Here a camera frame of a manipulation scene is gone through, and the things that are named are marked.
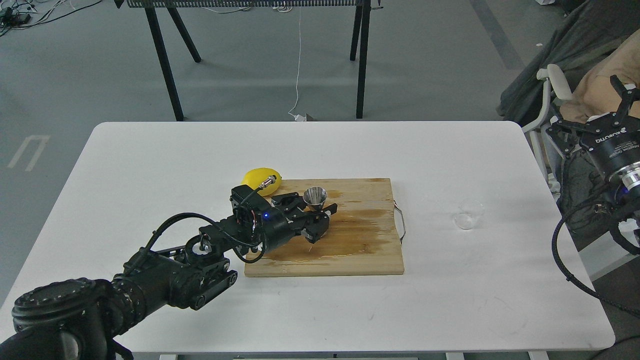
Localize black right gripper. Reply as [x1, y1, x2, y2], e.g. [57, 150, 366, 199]
[545, 75, 640, 182]

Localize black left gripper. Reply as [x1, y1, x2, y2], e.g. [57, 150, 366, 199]
[259, 192, 338, 253]

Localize steel double jigger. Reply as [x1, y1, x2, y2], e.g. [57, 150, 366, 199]
[302, 186, 328, 211]

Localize small clear glass cup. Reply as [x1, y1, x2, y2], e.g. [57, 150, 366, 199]
[453, 198, 486, 230]

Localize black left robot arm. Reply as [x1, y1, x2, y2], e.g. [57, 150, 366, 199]
[1, 174, 338, 360]

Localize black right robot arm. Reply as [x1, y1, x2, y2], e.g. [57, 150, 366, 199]
[546, 75, 640, 317]

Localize seated person tan shirt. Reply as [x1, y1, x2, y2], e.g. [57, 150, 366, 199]
[557, 30, 640, 212]

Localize yellow lemon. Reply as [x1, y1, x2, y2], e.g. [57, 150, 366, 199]
[240, 167, 282, 198]

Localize white office chair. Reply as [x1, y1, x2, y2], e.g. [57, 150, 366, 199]
[522, 64, 573, 201]

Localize wooden cutting board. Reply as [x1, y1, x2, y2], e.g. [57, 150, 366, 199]
[244, 178, 404, 278]

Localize white power cable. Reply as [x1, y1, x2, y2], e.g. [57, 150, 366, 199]
[287, 6, 307, 122]

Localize black metal frame table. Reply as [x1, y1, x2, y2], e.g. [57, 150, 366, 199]
[114, 0, 383, 122]

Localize cables on floor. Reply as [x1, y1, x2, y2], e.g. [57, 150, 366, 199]
[0, 0, 103, 36]

